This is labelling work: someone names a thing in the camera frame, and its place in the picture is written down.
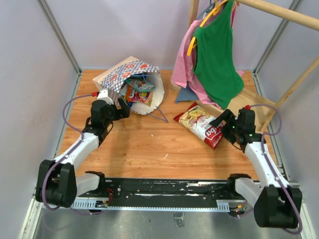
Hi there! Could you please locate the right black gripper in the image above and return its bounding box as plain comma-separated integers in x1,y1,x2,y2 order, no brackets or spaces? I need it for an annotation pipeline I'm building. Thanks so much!
209,109,241,144

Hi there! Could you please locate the red chips bag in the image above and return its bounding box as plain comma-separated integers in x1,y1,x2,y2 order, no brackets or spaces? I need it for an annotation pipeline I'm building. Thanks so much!
173,102,225,150

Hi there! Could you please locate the blue checkered paper bag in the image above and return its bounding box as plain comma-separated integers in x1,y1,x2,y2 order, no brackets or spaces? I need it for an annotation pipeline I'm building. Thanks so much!
93,56,168,122

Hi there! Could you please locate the green tank top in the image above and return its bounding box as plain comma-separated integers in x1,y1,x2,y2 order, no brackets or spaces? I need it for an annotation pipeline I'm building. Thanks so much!
193,0,244,109

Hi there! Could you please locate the pink shirt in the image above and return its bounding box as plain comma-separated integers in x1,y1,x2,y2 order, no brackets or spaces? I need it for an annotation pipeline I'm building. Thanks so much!
170,9,245,109

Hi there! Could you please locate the yellow hanger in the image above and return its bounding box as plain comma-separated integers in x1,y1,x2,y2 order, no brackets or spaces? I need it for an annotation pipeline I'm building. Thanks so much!
187,0,228,56

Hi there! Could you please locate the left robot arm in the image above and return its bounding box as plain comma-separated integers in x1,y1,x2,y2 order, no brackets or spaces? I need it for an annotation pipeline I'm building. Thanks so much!
35,98,130,211

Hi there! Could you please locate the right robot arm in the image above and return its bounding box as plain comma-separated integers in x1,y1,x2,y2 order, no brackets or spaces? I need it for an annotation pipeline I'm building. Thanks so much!
210,106,303,234

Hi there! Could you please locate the orange snack packet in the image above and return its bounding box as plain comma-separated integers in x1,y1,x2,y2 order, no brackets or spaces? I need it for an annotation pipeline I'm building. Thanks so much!
125,85,135,102

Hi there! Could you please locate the teal snack packet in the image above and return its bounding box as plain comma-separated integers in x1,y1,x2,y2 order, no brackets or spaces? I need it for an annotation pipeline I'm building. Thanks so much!
125,78,156,93

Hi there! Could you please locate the wooden clothes rack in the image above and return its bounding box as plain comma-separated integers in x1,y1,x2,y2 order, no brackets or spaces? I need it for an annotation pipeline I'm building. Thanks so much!
170,0,319,132

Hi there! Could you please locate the blue crumpled cloth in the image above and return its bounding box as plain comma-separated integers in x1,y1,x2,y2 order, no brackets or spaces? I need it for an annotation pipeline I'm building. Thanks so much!
175,83,198,104

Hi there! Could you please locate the grey hanger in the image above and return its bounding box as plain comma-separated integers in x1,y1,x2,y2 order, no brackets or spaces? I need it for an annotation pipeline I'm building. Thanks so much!
196,0,224,22

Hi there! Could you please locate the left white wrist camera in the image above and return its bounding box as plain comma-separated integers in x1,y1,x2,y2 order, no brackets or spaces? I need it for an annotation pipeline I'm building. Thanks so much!
92,88,114,105

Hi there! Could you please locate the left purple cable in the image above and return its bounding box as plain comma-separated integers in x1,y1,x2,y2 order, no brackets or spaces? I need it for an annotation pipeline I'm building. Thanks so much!
41,93,103,216

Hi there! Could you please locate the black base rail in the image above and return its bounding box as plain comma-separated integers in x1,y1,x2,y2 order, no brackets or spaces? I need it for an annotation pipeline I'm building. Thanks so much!
72,178,252,217

